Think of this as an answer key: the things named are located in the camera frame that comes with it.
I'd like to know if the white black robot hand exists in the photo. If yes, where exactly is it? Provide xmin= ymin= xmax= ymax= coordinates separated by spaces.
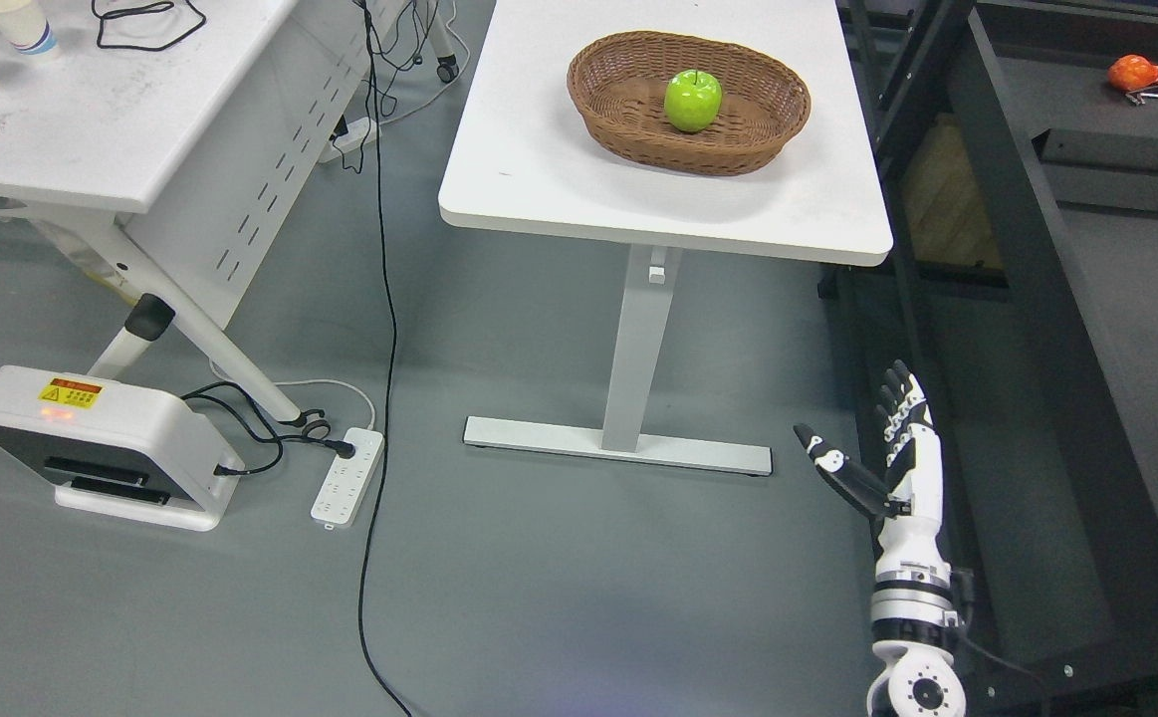
xmin=794 ymin=361 xmax=950 ymax=586

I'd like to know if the green apple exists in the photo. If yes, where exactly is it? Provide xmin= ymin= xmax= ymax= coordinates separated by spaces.
xmin=662 ymin=69 xmax=724 ymax=134

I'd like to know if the orange toy fruit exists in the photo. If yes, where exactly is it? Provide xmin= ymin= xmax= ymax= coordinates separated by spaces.
xmin=1106 ymin=54 xmax=1158 ymax=94

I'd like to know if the brown wicker basket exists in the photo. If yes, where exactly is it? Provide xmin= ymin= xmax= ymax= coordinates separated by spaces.
xmin=567 ymin=29 xmax=811 ymax=176

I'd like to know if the white power strip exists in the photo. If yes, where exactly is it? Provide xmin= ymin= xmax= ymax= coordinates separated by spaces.
xmin=318 ymin=117 xmax=378 ymax=163
xmin=310 ymin=427 xmax=384 ymax=531

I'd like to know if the white floor device warning label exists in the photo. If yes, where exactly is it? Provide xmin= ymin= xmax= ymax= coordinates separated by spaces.
xmin=0 ymin=364 xmax=245 ymax=532

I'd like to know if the white folding desk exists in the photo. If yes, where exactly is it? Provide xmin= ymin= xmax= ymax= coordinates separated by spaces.
xmin=0 ymin=1 xmax=405 ymax=426

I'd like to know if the paper cup blue stripe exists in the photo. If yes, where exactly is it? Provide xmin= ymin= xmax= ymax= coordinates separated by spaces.
xmin=0 ymin=0 xmax=60 ymax=60

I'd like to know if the white table with pedestal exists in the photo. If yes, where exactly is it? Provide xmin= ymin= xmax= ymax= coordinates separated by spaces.
xmin=438 ymin=1 xmax=893 ymax=476

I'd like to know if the long black cable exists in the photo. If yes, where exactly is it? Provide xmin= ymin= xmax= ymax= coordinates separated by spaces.
xmin=354 ymin=0 xmax=415 ymax=717

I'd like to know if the black coiled cable on desk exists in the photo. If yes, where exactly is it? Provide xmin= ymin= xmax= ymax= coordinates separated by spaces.
xmin=91 ymin=0 xmax=208 ymax=53

